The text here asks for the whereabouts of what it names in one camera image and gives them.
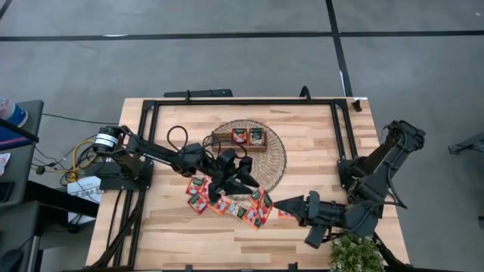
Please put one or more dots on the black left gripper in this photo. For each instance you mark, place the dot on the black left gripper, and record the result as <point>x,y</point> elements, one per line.
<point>227,164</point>

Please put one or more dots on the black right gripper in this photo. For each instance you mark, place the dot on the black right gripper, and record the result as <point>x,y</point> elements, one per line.
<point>325,213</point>

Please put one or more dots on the orange tea packet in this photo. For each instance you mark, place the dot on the orange tea packet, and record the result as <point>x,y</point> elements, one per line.
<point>256,195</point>
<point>221,206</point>
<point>252,218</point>
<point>284,215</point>

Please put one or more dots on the red tea packet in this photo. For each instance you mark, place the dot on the red tea packet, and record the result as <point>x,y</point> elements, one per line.
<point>197,204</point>
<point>206,185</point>
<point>266,208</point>
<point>239,136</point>
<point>193,186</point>

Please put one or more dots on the wooden three-compartment tea box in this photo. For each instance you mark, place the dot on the wooden three-compartment tea box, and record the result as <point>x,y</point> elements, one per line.
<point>261,148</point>

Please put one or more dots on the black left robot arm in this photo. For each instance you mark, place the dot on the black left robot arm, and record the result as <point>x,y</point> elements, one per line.
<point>151,151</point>

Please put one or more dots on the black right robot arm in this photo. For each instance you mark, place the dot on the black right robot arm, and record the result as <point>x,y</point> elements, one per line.
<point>378,170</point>

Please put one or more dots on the round woven placemat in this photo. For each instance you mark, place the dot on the round woven placemat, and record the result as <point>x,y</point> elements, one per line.
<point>270,166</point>

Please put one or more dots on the small potted green plant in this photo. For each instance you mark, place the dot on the small potted green plant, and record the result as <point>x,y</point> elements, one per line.
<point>355,257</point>

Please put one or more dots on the long black bar device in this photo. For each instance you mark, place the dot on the long black bar device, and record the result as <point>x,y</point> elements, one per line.
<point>200,93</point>

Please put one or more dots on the small black clip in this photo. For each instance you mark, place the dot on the small black clip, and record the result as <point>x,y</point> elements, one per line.
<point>356,106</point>

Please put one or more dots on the white printed cardboard box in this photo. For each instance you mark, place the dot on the white printed cardboard box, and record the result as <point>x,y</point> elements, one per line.
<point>85,190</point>

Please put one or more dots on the black floor beam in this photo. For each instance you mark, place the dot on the black floor beam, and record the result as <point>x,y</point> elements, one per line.
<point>56,198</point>

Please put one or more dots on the black stand leg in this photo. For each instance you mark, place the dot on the black stand leg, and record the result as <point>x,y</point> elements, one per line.
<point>470,144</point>

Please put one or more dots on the grey side table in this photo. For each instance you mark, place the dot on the grey side table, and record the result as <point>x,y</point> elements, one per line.
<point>26,162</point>

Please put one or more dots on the thin black diagonal bar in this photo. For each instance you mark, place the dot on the thin black diagonal bar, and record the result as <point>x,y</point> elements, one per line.
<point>22,132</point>

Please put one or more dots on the dark blue folder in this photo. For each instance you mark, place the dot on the dark blue folder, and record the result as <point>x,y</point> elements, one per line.
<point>11,139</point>

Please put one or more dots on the black phone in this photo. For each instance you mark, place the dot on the black phone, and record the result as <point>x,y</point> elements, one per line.
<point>5,192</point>

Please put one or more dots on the white paper sheet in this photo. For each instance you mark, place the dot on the white paper sheet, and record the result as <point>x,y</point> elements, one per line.
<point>4,162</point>

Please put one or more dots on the blue and white bottle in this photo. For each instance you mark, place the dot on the blue and white bottle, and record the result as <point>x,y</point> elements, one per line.
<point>13,113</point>

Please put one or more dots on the black computer mouse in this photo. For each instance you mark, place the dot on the black computer mouse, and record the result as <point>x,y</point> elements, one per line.
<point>9,260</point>

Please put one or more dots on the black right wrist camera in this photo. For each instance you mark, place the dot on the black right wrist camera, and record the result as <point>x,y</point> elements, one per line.
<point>315,236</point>

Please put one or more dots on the small black edge bracket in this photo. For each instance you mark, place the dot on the small black edge bracket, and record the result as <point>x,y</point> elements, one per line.
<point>293,267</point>
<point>188,268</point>

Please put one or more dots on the black aluminium table frame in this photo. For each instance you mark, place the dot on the black aluminium table frame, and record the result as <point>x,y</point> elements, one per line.
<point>246,102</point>

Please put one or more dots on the black hook bracket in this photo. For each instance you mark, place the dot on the black hook bracket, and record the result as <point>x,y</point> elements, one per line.
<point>304,87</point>

